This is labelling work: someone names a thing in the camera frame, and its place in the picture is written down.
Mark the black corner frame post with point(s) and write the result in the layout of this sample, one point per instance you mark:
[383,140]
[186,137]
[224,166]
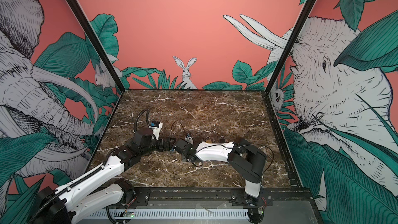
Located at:
[306,10]
[94,40]

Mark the small black padlock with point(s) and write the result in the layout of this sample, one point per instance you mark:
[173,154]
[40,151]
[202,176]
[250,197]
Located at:
[222,139]

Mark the brass padlock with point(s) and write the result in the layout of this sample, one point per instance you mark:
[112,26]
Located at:
[208,139]

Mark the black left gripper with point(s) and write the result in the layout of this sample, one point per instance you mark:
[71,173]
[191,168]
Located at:
[162,146]

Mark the black right corner frame post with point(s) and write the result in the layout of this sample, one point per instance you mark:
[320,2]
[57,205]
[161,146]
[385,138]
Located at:
[306,10]

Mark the black left corner frame post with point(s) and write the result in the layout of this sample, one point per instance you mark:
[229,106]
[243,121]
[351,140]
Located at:
[94,40]

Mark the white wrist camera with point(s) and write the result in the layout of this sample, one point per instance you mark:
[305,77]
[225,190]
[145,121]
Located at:
[189,138]
[156,127]

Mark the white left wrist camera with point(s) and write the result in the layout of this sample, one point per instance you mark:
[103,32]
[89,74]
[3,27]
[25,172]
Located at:
[156,127]

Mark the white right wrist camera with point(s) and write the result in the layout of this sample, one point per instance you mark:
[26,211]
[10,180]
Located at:
[189,138]

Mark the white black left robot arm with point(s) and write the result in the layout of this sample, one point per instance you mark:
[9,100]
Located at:
[74,201]

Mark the white slotted cable duct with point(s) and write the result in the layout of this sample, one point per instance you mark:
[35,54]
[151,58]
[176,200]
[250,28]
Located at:
[182,213]

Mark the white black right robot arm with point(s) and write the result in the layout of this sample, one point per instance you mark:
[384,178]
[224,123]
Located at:
[243,156]

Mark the black front mounting rail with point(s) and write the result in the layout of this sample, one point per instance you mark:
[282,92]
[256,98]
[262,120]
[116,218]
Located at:
[237,196]

